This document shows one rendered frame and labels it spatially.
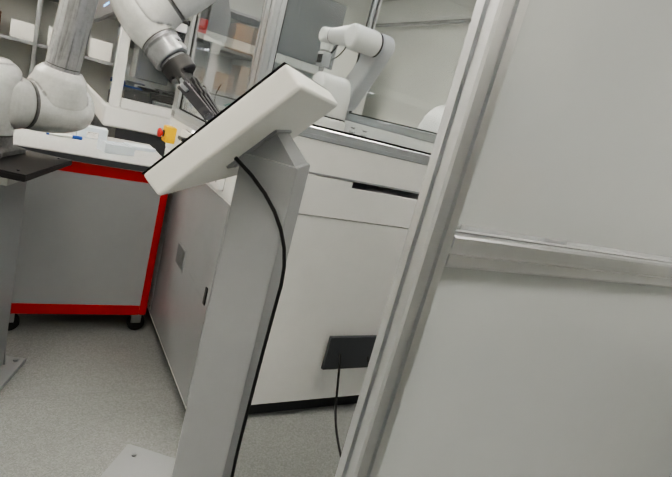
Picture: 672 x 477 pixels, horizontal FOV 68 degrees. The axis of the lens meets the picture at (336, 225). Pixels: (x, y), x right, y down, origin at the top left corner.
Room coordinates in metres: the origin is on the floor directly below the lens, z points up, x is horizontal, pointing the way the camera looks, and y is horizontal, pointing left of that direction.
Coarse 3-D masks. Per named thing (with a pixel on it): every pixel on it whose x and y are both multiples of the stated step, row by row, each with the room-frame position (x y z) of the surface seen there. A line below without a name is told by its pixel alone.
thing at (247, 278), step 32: (256, 160) 0.99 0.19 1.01; (256, 192) 0.99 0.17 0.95; (288, 192) 0.99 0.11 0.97; (256, 224) 0.99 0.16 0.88; (288, 224) 1.04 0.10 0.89; (224, 256) 0.99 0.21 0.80; (256, 256) 0.99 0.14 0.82; (224, 288) 0.99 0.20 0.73; (256, 288) 0.99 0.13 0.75; (224, 320) 0.99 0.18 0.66; (256, 320) 0.99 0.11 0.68; (224, 352) 0.99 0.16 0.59; (256, 352) 1.03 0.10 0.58; (192, 384) 1.00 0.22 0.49; (224, 384) 0.99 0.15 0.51; (192, 416) 0.99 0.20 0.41; (224, 416) 0.99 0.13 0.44; (128, 448) 1.29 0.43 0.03; (192, 448) 0.99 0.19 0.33; (224, 448) 0.99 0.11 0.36
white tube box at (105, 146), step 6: (102, 144) 2.01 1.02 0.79; (108, 144) 2.00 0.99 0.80; (114, 144) 2.04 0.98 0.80; (120, 144) 2.08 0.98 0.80; (126, 144) 2.13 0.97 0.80; (102, 150) 2.00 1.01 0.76; (108, 150) 2.00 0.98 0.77; (114, 150) 2.02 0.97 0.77; (120, 150) 2.04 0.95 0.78; (126, 150) 2.06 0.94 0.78; (132, 150) 2.08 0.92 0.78
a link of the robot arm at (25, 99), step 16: (0, 64) 1.41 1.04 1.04; (0, 80) 1.40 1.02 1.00; (16, 80) 1.44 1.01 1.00; (0, 96) 1.40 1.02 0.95; (16, 96) 1.44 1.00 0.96; (32, 96) 1.49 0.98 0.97; (0, 112) 1.40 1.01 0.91; (16, 112) 1.44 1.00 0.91; (32, 112) 1.49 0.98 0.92; (0, 128) 1.41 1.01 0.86; (16, 128) 1.47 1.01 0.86
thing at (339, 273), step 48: (192, 192) 1.84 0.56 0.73; (192, 240) 1.74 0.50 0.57; (336, 240) 1.72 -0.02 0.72; (384, 240) 1.83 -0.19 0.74; (192, 288) 1.65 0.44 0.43; (288, 288) 1.64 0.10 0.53; (336, 288) 1.75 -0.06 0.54; (384, 288) 1.87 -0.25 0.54; (192, 336) 1.56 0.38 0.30; (288, 336) 1.67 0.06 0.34; (336, 336) 1.77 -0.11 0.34; (288, 384) 1.70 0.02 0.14; (336, 384) 1.82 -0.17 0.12
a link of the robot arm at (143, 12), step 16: (112, 0) 1.19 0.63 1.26; (128, 0) 1.17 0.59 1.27; (144, 0) 1.18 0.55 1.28; (160, 0) 1.18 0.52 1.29; (128, 16) 1.17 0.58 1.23; (144, 16) 1.17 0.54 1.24; (160, 16) 1.18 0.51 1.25; (176, 16) 1.21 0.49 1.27; (128, 32) 1.19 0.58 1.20; (144, 32) 1.17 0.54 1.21
